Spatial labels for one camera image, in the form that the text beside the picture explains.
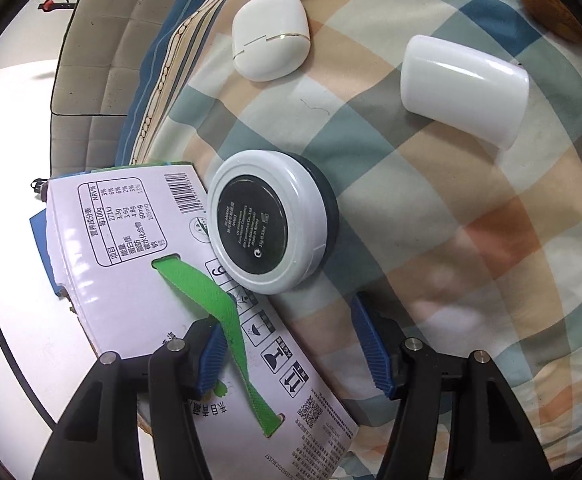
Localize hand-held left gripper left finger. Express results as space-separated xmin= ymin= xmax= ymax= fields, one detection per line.
xmin=32 ymin=318 xmax=230 ymax=480

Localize black cable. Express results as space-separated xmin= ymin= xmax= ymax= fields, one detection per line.
xmin=0 ymin=260 xmax=58 ymax=432

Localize blue patterned bed sheet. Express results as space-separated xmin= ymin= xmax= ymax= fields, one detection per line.
xmin=116 ymin=0 xmax=267 ymax=168

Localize plaid blanket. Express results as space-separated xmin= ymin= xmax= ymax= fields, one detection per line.
xmin=147 ymin=0 xmax=582 ymax=471

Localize round white cosmetic compact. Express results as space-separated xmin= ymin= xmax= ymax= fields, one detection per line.
xmin=206 ymin=150 xmax=341 ymax=295

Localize beige padded chair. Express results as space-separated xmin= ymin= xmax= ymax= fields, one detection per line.
xmin=50 ymin=0 xmax=190 ymax=173

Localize white carton with green handle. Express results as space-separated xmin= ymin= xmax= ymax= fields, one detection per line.
xmin=45 ymin=161 xmax=360 ymax=480

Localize white rectangular container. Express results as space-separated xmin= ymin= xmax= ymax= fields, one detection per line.
xmin=400 ymin=35 xmax=530 ymax=152

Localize white earbud case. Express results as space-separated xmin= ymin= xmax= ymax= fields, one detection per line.
xmin=231 ymin=0 xmax=312 ymax=81

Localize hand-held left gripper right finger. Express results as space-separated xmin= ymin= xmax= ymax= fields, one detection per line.
xmin=351 ymin=294 xmax=556 ymax=480

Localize brown round object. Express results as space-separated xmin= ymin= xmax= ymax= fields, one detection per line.
xmin=517 ymin=0 xmax=582 ymax=44

